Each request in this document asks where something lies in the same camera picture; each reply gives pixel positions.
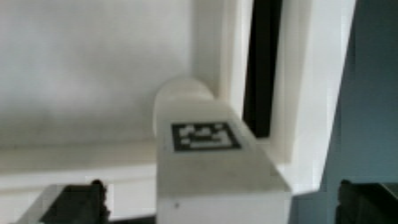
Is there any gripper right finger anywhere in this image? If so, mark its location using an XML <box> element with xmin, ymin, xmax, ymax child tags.
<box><xmin>334</xmin><ymin>180</ymin><xmax>398</xmax><ymax>224</ymax></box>

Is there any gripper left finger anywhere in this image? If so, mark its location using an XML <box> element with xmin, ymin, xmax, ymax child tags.
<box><xmin>16</xmin><ymin>180</ymin><xmax>110</xmax><ymax>224</ymax></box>

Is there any white square tabletop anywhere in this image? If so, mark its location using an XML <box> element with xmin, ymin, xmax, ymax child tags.
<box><xmin>0</xmin><ymin>0</ymin><xmax>254</xmax><ymax>224</ymax></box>

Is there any white U-shaped obstacle fence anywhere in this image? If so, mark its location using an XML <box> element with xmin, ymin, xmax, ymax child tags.
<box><xmin>270</xmin><ymin>0</ymin><xmax>357</xmax><ymax>195</ymax></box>

